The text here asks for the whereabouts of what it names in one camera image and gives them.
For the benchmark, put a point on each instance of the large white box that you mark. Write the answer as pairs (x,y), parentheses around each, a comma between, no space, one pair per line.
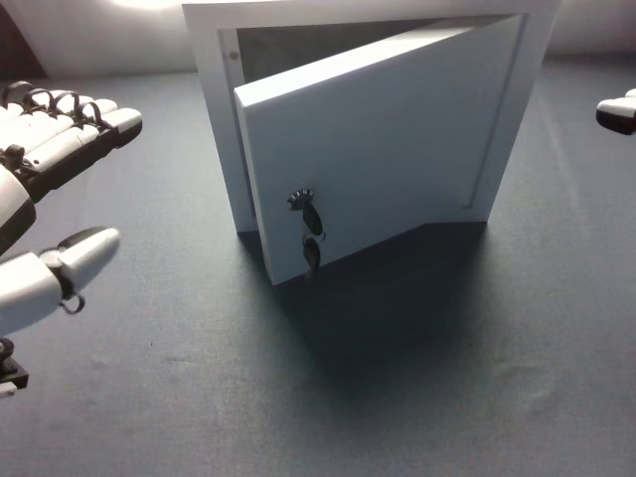
(208,99)

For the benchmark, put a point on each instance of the grey table cloth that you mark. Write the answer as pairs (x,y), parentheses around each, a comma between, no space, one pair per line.
(149,397)

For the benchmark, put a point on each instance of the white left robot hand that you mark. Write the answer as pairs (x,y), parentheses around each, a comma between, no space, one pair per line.
(49,134)

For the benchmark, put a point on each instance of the white box panel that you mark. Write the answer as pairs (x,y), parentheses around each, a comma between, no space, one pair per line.
(377,149)

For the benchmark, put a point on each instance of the dark brown board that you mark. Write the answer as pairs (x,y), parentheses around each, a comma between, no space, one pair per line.
(20,54)

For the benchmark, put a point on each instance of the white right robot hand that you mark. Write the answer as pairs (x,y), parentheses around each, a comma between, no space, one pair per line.
(618,111)

